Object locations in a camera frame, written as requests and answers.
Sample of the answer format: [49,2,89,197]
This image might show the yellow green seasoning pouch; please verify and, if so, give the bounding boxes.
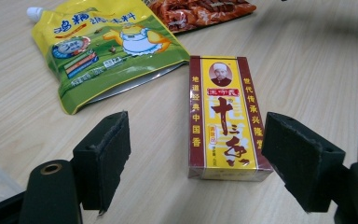
[26,0,191,116]

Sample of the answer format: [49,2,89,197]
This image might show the yellow and red spice box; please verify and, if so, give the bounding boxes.
[187,55,274,183]

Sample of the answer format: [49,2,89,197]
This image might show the red snack packet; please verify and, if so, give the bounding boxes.
[143,0,257,34]

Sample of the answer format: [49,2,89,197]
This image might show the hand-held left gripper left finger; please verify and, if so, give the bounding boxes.
[72,110,132,216]

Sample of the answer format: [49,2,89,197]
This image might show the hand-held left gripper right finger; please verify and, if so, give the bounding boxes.
[260,111,347,214]

